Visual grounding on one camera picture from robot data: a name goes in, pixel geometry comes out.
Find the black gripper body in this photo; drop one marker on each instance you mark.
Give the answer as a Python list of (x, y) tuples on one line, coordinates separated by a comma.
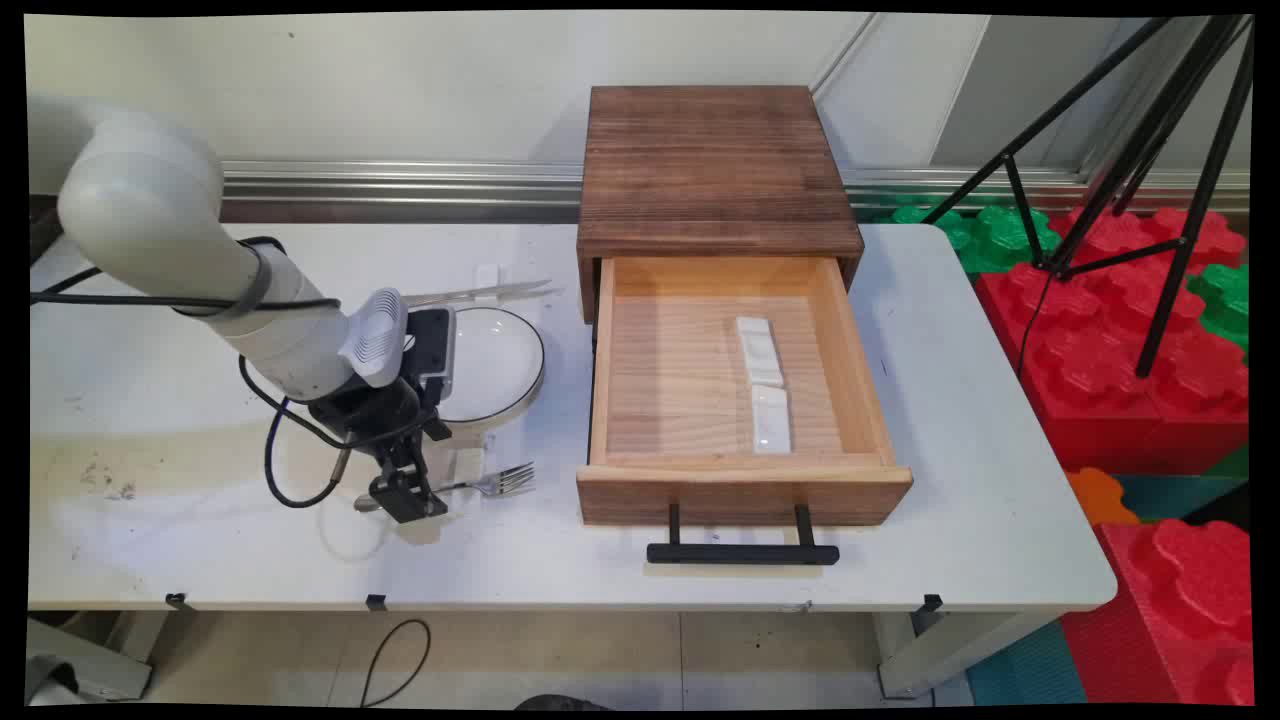
[(375, 410)]

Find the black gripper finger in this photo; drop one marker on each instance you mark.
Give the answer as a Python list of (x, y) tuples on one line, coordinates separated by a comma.
[(402, 497), (428, 480)]

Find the silver table knife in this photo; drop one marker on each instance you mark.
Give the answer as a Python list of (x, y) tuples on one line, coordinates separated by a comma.
[(500, 292)]

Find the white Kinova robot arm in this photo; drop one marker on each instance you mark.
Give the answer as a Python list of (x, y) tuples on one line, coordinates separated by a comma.
[(160, 215)]

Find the silver fork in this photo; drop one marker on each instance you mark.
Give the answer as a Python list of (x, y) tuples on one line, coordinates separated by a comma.
[(500, 482)]

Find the white plate black rim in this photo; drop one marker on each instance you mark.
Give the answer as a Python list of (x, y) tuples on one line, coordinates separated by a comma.
[(495, 360)]

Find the light wooden drawer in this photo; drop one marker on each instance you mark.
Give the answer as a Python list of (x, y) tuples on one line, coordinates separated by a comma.
[(680, 390)]

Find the dark wooden drawer cabinet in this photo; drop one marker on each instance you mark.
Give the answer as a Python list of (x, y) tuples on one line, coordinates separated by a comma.
[(710, 170)]

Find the white table leg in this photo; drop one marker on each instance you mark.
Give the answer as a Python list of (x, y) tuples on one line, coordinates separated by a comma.
[(950, 650)]

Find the green foam block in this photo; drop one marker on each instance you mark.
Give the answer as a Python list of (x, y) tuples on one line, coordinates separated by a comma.
[(1000, 235), (1225, 300)]

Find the teal foam mat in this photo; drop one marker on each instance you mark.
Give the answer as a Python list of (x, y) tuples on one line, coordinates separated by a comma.
[(1025, 670)]

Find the orange foam piece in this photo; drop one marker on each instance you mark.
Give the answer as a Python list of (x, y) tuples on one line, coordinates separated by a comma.
[(1098, 497)]

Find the large red foam block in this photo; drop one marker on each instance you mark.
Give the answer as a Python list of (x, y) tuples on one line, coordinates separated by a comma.
[(1100, 360)]

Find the black tripod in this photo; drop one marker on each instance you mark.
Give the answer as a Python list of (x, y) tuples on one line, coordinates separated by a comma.
[(1190, 170)]

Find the white vented camera mount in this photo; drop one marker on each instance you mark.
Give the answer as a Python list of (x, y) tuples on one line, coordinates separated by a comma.
[(375, 335)]

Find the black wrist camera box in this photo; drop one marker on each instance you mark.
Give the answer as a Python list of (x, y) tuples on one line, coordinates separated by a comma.
[(432, 345)]

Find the metal wall rail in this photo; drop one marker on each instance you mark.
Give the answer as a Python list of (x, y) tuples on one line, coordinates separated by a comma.
[(400, 185)]

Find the grey table leg frame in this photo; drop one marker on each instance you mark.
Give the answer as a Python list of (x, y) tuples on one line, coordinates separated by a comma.
[(90, 665)]

